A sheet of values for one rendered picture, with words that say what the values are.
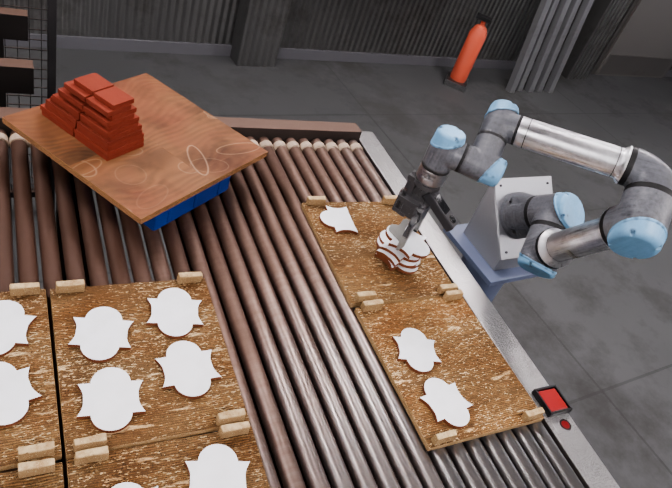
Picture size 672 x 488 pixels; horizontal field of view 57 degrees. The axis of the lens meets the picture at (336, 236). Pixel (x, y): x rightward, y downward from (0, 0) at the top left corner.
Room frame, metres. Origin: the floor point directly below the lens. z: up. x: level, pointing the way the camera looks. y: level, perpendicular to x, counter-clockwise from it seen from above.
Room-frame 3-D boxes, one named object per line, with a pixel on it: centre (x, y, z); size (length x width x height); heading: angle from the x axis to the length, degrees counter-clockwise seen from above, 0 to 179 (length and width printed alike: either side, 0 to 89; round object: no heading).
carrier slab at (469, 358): (1.12, -0.38, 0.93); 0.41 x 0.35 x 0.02; 37
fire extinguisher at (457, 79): (5.15, -0.47, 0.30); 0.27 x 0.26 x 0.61; 41
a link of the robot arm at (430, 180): (1.40, -0.17, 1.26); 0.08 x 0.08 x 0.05
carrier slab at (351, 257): (1.46, -0.13, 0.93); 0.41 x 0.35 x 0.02; 35
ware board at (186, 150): (1.40, 0.60, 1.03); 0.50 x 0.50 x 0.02; 71
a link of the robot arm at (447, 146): (1.41, -0.17, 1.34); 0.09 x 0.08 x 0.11; 85
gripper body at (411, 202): (1.41, -0.16, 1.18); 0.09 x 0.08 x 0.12; 73
